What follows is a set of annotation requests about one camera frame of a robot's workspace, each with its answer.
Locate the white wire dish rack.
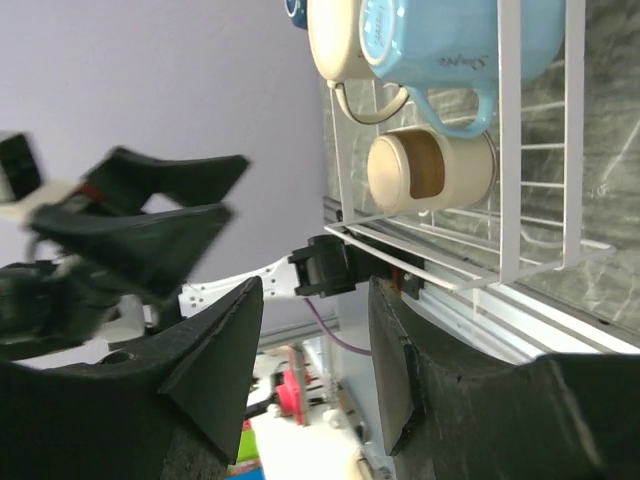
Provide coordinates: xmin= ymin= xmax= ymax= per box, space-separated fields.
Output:
xmin=327 ymin=1 xmax=614 ymax=288

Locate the light blue mug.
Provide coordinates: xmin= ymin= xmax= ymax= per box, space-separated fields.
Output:
xmin=357 ymin=0 xmax=569 ymax=140

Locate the aluminium mounting rail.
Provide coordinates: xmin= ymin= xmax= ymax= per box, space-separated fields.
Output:
xmin=321 ymin=195 xmax=640 ymax=366

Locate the cream mug green inside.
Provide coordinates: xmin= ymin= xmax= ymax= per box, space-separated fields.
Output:
xmin=307 ymin=0 xmax=409 ymax=125

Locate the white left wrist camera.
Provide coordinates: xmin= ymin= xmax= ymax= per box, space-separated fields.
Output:
xmin=1 ymin=131 xmax=75 ymax=225

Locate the dark blue mug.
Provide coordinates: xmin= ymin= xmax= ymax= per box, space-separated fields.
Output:
xmin=284 ymin=0 xmax=307 ymax=30

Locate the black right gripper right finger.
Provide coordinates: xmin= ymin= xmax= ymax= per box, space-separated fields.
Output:
xmin=368 ymin=278 xmax=639 ymax=479

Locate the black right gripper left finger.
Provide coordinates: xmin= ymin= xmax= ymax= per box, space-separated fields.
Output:
xmin=1 ymin=277 xmax=263 ymax=479

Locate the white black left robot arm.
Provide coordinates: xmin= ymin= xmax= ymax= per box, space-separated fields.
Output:
xmin=1 ymin=134 xmax=249 ymax=368

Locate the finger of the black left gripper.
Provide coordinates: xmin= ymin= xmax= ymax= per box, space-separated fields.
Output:
xmin=29 ymin=203 xmax=234 ymax=300
xmin=83 ymin=147 xmax=249 ymax=205

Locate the stainless steel cup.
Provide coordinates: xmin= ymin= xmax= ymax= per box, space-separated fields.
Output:
xmin=367 ymin=125 xmax=498 ymax=214

